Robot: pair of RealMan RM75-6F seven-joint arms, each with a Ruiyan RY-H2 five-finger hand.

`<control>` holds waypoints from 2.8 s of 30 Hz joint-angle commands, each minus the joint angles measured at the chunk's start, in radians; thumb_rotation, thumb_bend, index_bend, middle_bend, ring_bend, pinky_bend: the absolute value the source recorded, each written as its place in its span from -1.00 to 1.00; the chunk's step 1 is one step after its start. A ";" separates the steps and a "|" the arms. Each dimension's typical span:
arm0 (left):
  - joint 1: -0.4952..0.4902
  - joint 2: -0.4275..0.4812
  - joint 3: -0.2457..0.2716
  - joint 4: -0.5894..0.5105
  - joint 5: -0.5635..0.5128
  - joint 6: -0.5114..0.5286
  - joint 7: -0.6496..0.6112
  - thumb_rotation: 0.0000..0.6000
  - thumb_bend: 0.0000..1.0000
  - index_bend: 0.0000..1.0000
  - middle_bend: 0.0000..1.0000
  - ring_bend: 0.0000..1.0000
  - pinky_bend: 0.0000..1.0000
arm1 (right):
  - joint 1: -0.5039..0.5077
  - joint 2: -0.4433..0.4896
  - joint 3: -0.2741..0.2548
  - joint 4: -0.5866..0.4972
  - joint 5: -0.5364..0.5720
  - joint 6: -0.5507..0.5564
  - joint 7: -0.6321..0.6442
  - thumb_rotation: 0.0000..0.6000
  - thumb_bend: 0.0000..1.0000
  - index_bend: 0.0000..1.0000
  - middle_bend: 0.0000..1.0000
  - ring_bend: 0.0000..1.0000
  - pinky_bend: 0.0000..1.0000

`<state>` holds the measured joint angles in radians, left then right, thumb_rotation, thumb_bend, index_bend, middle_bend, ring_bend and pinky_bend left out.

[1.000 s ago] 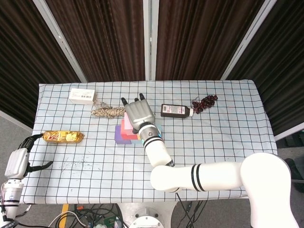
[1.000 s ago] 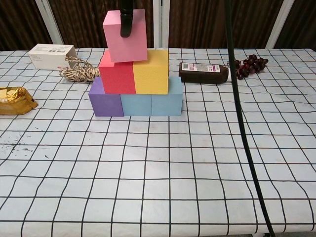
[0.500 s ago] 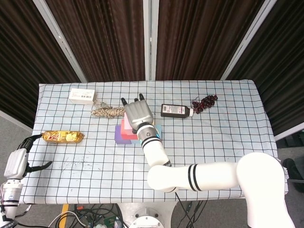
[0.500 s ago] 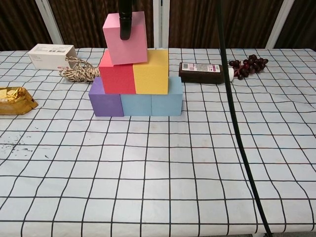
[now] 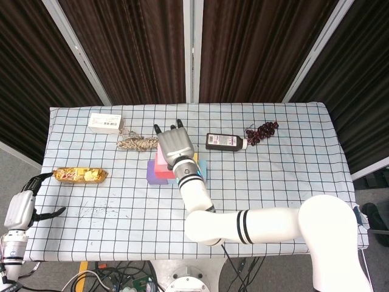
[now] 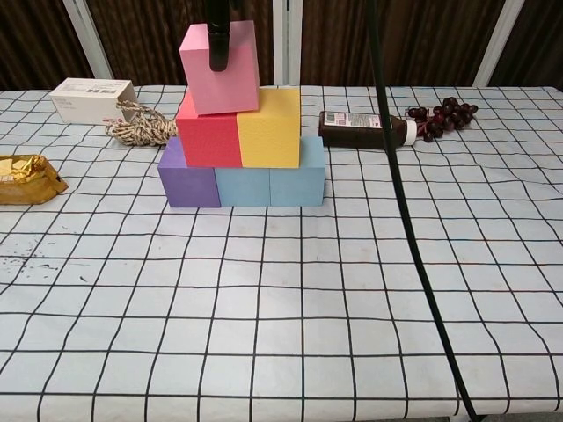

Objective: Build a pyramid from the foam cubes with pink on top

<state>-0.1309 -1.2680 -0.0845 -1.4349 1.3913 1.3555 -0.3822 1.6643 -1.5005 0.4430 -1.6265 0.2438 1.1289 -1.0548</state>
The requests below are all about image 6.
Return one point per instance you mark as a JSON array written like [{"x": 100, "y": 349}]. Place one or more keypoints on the black-checked pale blue tablecloth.
[{"x": 281, "y": 329}]

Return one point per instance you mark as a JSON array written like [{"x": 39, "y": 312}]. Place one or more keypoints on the pink foam cube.
[{"x": 224, "y": 88}]

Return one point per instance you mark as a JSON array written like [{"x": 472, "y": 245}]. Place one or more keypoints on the red foam cube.
[{"x": 206, "y": 140}]

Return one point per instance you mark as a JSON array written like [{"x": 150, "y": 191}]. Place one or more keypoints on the white cardboard box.
[{"x": 88, "y": 101}]

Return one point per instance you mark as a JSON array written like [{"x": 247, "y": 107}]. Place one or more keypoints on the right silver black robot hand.
[{"x": 219, "y": 39}]

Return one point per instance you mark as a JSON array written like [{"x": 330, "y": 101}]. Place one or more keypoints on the white partition frame post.
[
  {"x": 497, "y": 48},
  {"x": 286, "y": 44},
  {"x": 88, "y": 44}
]

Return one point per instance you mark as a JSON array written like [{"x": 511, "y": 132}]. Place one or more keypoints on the dark brown labelled bottle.
[{"x": 352, "y": 132}]

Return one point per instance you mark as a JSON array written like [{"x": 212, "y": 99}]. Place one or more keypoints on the purple foam cube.
[{"x": 189, "y": 189}]

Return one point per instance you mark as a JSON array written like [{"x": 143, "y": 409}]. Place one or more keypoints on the gold snack package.
[{"x": 26, "y": 180}]

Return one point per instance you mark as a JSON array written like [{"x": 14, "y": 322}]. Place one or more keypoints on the dark red grape bunch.
[{"x": 453, "y": 114}]

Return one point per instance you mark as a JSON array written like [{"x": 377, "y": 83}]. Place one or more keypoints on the light blue foam cube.
[
  {"x": 299, "y": 186},
  {"x": 242, "y": 186}
]

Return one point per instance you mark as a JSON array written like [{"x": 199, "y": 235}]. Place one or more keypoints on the yellow foam cube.
[{"x": 268, "y": 136}]

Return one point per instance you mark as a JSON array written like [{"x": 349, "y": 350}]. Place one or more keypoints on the dark brown curtain panel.
[
  {"x": 541, "y": 39},
  {"x": 422, "y": 39},
  {"x": 31, "y": 44},
  {"x": 145, "y": 39}
]

